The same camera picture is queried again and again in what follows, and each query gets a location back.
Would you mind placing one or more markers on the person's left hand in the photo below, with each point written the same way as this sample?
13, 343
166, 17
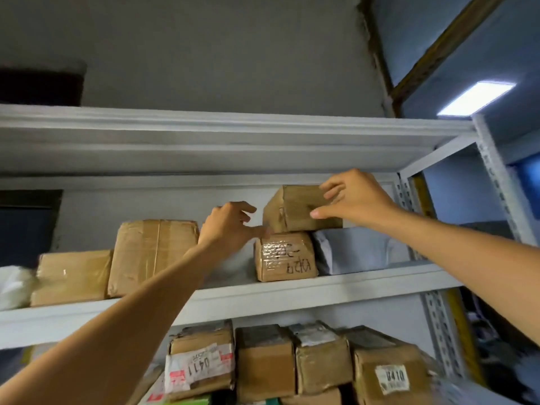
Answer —
223, 231

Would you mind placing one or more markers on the person's right hand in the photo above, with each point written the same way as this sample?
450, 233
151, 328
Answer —
363, 198

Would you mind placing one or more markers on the person's left thumb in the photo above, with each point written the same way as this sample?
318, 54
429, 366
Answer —
255, 233

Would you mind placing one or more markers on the person's right thumb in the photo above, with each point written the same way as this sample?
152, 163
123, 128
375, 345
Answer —
324, 212

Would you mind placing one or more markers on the person's left middle finger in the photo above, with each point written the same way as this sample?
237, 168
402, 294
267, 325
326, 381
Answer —
244, 206

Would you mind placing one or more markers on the person's right middle finger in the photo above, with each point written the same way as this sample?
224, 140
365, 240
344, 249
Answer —
333, 183

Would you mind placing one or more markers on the small plain cardboard box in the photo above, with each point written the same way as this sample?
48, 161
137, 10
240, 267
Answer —
291, 210

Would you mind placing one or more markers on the person's right forearm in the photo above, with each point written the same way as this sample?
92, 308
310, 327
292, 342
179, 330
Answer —
472, 265

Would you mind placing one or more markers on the person's left forearm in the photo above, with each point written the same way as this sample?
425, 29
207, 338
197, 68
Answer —
118, 333

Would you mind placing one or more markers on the taped cardboard box with handwriting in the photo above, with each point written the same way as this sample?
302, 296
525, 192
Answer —
287, 257

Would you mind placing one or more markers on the grey plastic mailer bag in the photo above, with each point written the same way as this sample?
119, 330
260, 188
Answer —
358, 250

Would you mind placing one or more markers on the white metal shelving rack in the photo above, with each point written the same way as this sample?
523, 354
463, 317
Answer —
295, 291

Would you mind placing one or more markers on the tall taped cardboard box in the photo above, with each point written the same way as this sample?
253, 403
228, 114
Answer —
147, 257

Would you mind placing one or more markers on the cardboard box with dark top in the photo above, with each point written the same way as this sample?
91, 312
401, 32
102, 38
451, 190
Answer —
263, 366

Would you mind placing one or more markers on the cardboard box red white label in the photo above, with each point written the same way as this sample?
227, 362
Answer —
198, 362

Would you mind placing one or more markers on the cardboard box with torn label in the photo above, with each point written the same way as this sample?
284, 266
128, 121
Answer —
322, 366

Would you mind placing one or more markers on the square ceiling light panel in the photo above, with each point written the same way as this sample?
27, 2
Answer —
476, 99

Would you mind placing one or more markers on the flat cardboard box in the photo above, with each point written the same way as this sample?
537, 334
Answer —
312, 397

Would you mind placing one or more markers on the cardboard box small white label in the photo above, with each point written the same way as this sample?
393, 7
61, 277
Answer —
392, 375

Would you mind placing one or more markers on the white red flat parcel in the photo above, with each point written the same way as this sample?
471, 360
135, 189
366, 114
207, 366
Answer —
155, 390

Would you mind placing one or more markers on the low wide cardboard box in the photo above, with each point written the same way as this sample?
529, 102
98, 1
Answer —
71, 278

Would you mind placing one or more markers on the dark window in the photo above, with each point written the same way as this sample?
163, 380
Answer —
27, 227

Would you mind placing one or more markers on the white plastic parcel bag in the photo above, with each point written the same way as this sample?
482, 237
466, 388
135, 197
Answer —
14, 286

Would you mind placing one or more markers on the dark wall vent opening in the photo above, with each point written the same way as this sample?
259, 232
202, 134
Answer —
40, 86

